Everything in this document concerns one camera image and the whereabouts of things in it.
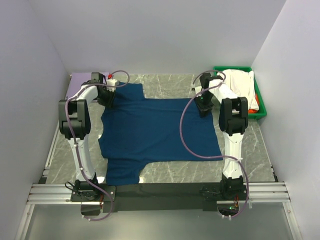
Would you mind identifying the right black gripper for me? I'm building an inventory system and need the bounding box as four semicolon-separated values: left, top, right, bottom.
193;91;215;118

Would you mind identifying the blue t shirt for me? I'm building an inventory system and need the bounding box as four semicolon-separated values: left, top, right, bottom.
98;83;222;186

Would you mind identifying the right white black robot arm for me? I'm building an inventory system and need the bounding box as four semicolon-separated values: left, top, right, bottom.
194;71;249;200

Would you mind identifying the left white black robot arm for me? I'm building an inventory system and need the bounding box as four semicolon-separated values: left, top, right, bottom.
58;72;119;202

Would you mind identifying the folded lavender t shirt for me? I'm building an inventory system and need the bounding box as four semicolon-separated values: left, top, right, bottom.
65;72;98;103

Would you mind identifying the white t shirt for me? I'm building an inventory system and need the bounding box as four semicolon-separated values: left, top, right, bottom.
217;69;260;110

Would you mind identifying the orange garment in bin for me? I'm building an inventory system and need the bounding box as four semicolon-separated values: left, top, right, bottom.
248;94;260;114

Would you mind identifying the green plastic bin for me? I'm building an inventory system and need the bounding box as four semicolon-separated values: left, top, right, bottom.
213;65;267;120

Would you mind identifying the black base beam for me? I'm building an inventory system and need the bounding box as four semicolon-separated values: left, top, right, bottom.
70;182;248;213

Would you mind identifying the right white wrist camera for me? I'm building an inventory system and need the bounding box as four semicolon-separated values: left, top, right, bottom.
191;86;203;95

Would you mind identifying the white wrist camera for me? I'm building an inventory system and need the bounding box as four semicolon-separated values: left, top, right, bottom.
191;86;203;95
106;78;119;92

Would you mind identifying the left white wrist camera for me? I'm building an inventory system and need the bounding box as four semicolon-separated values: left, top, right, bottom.
106;78;119;92

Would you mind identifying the aluminium rail frame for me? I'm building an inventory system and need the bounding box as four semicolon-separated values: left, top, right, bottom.
14;117;301;240

